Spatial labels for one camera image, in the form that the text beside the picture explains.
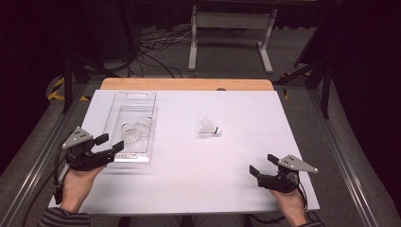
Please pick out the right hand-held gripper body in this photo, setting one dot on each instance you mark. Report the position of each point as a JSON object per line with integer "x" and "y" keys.
{"x": 281, "y": 183}

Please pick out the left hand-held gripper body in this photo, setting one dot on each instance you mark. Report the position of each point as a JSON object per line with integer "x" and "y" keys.
{"x": 83, "y": 160}

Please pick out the white feather shuttlecock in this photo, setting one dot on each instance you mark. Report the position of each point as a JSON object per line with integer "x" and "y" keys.
{"x": 144, "y": 127}
{"x": 206, "y": 126}
{"x": 130, "y": 135}

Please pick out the clear plastic container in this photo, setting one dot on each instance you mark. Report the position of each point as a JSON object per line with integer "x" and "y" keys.
{"x": 138, "y": 101}

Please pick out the person's right hand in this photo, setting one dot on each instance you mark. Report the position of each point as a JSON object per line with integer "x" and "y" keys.
{"x": 293, "y": 206}

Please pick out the person's left hand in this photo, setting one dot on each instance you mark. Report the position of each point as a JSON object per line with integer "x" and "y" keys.
{"x": 77, "y": 187}

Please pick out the white board sheet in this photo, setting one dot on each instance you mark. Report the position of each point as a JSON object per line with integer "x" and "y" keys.
{"x": 246, "y": 110}

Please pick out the black tripod stand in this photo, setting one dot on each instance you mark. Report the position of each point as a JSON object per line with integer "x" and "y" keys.
{"x": 325, "y": 94}
{"x": 67, "y": 85}

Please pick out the aluminium rail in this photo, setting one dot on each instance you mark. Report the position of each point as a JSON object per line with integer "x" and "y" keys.
{"x": 343, "y": 164}
{"x": 38, "y": 164}

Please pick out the black vertical post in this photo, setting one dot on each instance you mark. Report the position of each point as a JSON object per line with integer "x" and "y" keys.
{"x": 130, "y": 28}

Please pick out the white metal stand frame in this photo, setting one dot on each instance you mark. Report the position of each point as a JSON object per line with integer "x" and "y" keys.
{"x": 233, "y": 20}

